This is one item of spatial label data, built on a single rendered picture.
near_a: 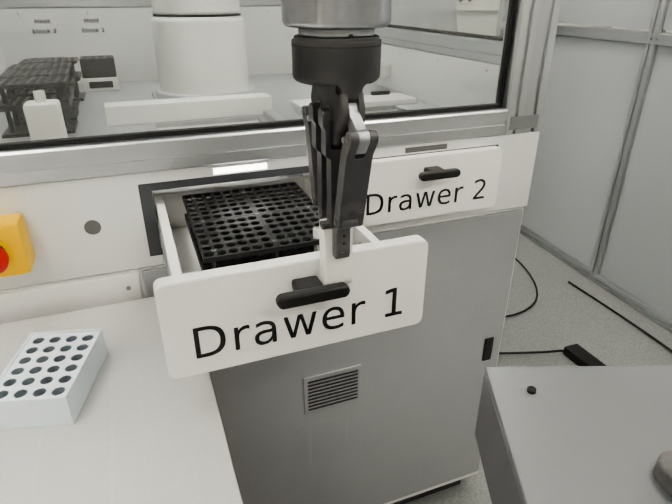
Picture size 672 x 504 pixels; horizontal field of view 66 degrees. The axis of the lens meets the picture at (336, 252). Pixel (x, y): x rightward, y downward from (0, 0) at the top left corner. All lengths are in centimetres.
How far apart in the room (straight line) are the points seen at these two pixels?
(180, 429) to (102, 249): 33
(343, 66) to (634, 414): 38
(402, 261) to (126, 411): 34
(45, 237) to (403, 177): 54
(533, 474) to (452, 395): 80
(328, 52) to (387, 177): 46
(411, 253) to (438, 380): 64
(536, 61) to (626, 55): 149
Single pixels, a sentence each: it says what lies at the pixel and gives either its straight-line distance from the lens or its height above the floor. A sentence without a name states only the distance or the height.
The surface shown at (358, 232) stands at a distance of 68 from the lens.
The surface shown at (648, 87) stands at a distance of 239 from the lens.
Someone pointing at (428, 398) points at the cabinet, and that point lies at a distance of 121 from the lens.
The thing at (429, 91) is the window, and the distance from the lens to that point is 91.
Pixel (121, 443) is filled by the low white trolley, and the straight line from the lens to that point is 61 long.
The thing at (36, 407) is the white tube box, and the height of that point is 79.
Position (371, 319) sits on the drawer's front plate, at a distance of 60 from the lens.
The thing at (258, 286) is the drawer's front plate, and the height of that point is 91.
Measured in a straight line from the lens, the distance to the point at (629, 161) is 244.
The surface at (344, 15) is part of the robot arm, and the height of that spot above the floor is 116.
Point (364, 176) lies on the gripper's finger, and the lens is 45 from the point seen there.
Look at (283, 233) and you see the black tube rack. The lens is 66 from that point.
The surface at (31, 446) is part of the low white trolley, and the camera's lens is 64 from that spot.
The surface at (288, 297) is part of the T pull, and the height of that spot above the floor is 91.
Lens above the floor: 117
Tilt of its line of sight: 26 degrees down
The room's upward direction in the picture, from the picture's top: straight up
